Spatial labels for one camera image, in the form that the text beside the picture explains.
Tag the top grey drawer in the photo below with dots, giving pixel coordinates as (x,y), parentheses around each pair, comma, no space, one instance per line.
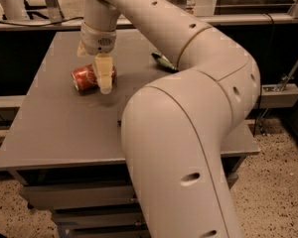
(79,195)

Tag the grey drawer cabinet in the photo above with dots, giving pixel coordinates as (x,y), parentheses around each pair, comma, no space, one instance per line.
(61,135)

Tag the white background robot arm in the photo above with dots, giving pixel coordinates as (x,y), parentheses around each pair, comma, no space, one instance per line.
(14,9)

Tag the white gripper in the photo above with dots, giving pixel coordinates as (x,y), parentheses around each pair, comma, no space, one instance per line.
(97,40)

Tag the red coke can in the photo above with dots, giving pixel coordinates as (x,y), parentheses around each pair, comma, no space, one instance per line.
(84,77)

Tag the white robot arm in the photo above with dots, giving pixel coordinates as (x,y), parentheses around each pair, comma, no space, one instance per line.
(173,128)

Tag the middle grey drawer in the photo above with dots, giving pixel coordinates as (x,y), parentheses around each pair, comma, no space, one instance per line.
(117,215)

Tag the lower grey rail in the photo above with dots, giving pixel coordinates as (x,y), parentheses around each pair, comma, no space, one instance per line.
(273,98)

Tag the grey metal rail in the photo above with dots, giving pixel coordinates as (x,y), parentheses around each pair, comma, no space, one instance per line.
(73,24)

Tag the bottom grey drawer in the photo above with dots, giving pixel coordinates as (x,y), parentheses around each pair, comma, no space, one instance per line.
(106,232)

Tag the green chip bag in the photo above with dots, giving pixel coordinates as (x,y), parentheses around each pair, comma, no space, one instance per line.
(163,62)

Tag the grey drawer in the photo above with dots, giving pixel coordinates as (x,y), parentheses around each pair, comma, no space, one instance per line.
(117,215)
(106,232)
(79,195)

